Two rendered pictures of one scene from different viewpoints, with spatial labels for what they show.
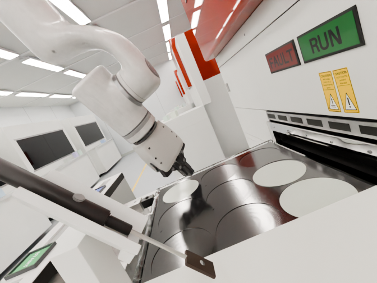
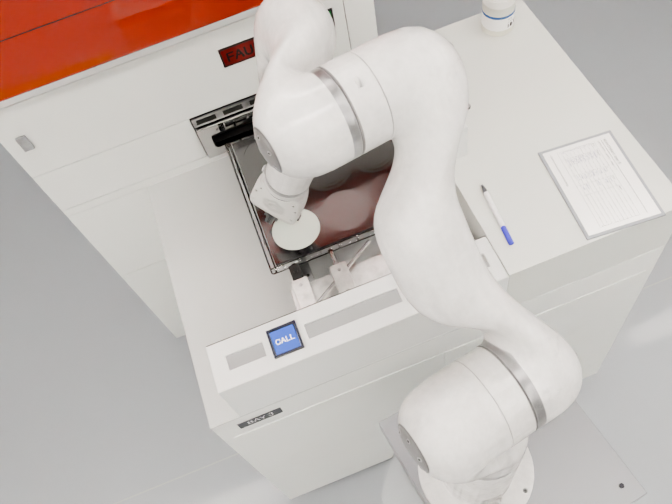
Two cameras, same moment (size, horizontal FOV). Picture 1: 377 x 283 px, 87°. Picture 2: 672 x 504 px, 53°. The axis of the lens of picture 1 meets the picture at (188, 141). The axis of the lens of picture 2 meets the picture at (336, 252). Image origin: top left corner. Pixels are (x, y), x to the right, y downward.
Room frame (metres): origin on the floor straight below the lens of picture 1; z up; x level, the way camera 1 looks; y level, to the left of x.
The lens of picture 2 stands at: (0.52, 0.85, 2.04)
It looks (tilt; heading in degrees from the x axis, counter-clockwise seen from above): 59 degrees down; 262
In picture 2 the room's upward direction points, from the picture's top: 16 degrees counter-clockwise
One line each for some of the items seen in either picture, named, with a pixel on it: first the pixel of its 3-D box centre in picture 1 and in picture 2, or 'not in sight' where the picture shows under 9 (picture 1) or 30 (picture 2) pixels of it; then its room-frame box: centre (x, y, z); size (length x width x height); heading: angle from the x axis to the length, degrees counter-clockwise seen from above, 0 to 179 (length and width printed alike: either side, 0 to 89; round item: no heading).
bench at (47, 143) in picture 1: (47, 165); not in sight; (4.79, 3.26, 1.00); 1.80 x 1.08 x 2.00; 178
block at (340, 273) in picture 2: not in sight; (344, 283); (0.44, 0.23, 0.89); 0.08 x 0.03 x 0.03; 88
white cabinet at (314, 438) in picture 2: not in sight; (396, 299); (0.30, 0.07, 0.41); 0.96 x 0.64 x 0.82; 178
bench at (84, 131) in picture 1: (88, 146); not in sight; (6.99, 3.18, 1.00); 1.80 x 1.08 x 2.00; 178
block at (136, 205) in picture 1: (129, 209); (306, 298); (0.52, 0.23, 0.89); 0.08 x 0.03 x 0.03; 88
